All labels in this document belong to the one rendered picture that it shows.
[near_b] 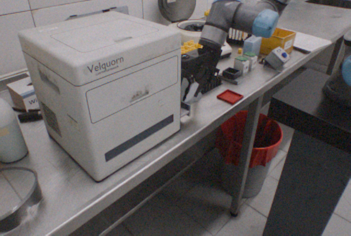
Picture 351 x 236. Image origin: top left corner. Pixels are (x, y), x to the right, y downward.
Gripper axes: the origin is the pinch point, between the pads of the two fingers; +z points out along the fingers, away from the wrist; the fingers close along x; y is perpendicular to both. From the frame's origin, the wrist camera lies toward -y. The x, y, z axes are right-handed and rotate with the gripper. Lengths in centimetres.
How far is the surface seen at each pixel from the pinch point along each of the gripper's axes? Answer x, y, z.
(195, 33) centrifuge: 28.6, 30.5, -25.5
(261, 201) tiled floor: -11, 98, 50
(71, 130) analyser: 3.5, -32.6, 10.9
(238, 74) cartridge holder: 1.3, 29.7, -14.6
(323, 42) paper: -9, 87, -47
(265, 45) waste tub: 7, 57, -32
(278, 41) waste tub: 1, 55, -35
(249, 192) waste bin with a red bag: -4, 92, 47
